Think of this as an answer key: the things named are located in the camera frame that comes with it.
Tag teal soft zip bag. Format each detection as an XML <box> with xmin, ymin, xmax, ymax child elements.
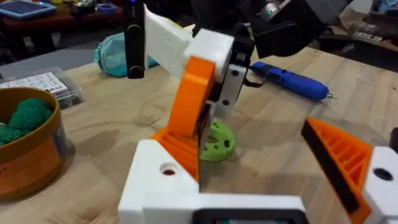
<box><xmin>93</xmin><ymin>32</ymin><xmax>160</xmax><ymax>78</ymax></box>

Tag blue electric screwdriver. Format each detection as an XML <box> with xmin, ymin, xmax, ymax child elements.
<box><xmin>250</xmin><ymin>60</ymin><xmax>338</xmax><ymax>102</ymax></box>

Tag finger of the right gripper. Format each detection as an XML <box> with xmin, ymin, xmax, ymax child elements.
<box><xmin>197</xmin><ymin>64</ymin><xmax>248</xmax><ymax>157</ymax></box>
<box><xmin>167</xmin><ymin>29</ymin><xmax>234</xmax><ymax>138</ymax></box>

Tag clear plastic box with label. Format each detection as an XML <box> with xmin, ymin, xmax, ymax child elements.
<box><xmin>0</xmin><ymin>66</ymin><xmax>85</xmax><ymax>110</ymax></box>

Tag green disc with holes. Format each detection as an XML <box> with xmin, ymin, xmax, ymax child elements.
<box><xmin>198</xmin><ymin>119</ymin><xmax>237</xmax><ymax>163</ymax></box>

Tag purple tape roll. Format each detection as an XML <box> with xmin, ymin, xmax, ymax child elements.
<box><xmin>95</xmin><ymin>2</ymin><xmax>118</xmax><ymax>16</ymax></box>

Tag orange tub with green toys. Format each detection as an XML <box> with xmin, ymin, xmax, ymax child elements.
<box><xmin>0</xmin><ymin>86</ymin><xmax>68</xmax><ymax>200</ymax></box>

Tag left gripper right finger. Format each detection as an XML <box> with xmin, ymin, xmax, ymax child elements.
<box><xmin>300</xmin><ymin>117</ymin><xmax>398</xmax><ymax>224</ymax></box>

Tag orange ribbed wedge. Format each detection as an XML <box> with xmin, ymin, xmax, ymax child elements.
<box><xmin>151</xmin><ymin>126</ymin><xmax>203</xmax><ymax>191</ymax></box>

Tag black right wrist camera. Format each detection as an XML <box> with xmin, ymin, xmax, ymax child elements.
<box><xmin>124</xmin><ymin>0</ymin><xmax>146</xmax><ymax>80</ymax></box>

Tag blue flat tray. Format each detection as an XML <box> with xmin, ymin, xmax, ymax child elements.
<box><xmin>0</xmin><ymin>0</ymin><xmax>58</xmax><ymax>21</ymax></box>

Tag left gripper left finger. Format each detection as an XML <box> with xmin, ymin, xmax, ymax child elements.
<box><xmin>118</xmin><ymin>139</ymin><xmax>200</xmax><ymax>224</ymax></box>

